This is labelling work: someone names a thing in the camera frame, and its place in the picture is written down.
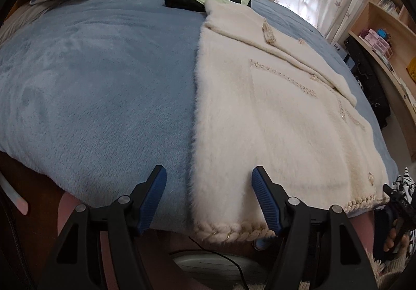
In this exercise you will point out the person's right leg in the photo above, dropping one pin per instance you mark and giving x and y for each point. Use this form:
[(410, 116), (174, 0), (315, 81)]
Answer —
[(365, 231)]

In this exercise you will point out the blue plush blanket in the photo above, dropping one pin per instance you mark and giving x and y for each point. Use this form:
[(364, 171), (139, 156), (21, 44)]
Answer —
[(97, 82)]

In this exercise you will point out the cream fluffy braided cardigan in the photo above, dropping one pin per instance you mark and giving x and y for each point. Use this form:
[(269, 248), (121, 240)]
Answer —
[(276, 121)]

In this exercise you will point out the maroon round object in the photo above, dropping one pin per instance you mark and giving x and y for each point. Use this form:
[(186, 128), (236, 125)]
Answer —
[(364, 33)]

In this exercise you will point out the light wooden shelf unit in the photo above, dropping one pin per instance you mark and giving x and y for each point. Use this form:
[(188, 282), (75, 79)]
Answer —
[(369, 9)]

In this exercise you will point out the white pink flat object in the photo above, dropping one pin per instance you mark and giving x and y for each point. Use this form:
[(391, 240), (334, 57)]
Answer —
[(14, 194)]

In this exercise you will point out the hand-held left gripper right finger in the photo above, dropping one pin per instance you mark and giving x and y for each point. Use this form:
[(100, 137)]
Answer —
[(266, 202)]

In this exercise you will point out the person's leg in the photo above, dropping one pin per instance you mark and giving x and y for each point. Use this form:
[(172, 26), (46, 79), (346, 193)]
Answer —
[(68, 212), (365, 231)]

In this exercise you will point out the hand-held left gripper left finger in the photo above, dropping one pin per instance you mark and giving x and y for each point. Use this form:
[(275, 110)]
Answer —
[(152, 199)]

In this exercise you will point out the white cardboard box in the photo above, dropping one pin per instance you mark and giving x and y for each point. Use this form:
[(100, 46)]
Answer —
[(337, 47)]

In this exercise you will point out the person's right hand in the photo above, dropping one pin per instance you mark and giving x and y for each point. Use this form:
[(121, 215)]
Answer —
[(391, 239)]

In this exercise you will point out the person's left leg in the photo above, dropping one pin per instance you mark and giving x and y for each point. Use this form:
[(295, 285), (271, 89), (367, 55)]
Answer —
[(68, 212)]

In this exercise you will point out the small blue object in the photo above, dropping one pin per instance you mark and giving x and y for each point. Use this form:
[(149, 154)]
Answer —
[(260, 243)]

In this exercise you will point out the blue toy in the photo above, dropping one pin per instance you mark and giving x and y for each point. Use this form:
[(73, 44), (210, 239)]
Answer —
[(382, 32)]

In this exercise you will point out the pink mini drawer organizer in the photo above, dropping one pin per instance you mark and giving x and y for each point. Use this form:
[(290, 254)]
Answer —
[(378, 46)]

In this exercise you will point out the long black bag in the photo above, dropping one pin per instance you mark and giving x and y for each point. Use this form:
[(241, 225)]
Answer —
[(370, 88)]

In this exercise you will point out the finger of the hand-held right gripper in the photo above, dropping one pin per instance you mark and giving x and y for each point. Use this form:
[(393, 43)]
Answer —
[(398, 200)]

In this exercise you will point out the row of books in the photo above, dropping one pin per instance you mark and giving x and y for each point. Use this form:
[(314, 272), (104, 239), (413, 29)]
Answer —
[(388, 4)]

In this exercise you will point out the grey oval appliance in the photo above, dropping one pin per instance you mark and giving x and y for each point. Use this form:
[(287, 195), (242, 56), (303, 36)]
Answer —
[(208, 265)]

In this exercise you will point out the black white printed cloth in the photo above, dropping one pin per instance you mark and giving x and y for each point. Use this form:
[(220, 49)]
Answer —
[(406, 184)]

